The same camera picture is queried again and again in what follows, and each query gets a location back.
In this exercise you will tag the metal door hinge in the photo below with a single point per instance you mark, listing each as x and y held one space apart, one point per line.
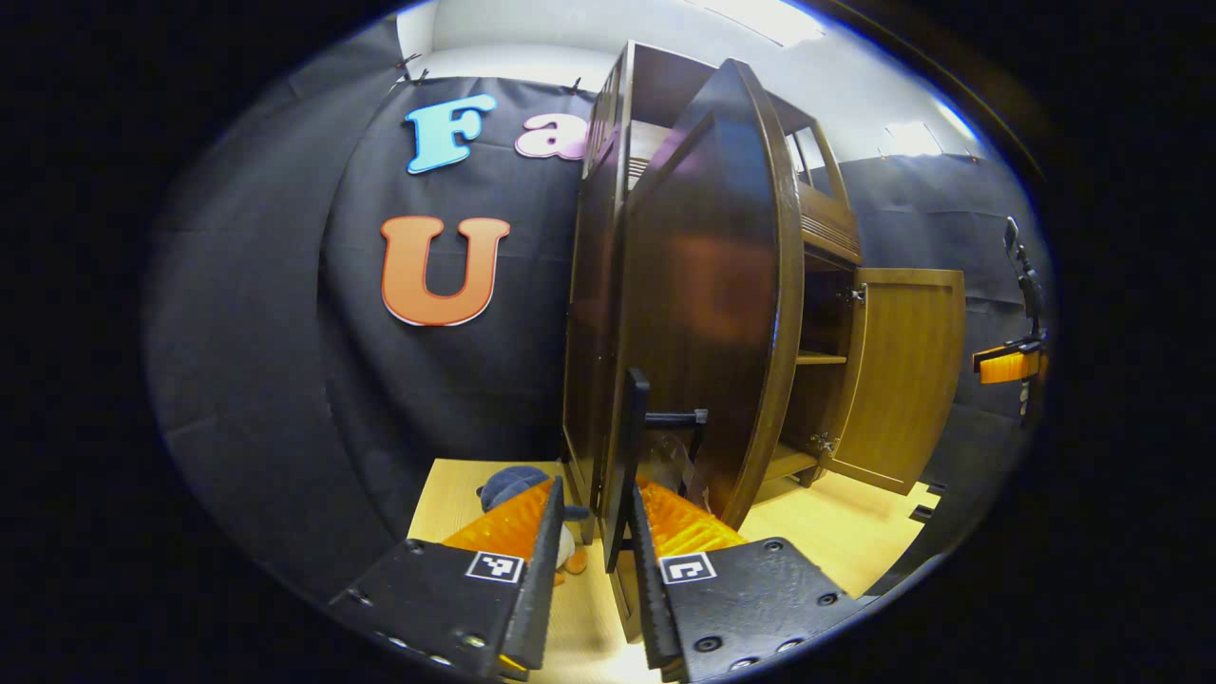
850 295
824 444

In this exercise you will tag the small ceiling light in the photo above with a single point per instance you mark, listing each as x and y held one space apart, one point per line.
910 139

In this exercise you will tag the penguin plush toy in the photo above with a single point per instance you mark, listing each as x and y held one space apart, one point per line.
508 484

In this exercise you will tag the large ceiling light panel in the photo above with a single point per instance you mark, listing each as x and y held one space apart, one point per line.
760 19

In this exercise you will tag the wooden cabinet drawer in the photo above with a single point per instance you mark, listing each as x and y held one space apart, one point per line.
831 228

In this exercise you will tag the wooden double-door shoe cabinet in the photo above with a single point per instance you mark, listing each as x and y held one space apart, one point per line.
589 332

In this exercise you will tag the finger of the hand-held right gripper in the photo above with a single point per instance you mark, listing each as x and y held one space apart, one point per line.
1009 365

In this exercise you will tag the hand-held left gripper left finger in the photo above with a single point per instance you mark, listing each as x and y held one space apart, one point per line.
543 589

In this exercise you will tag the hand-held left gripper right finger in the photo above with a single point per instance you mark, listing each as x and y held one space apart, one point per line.
651 608

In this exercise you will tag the wooden shoe cabinet door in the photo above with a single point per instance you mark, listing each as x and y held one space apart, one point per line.
902 380
703 285

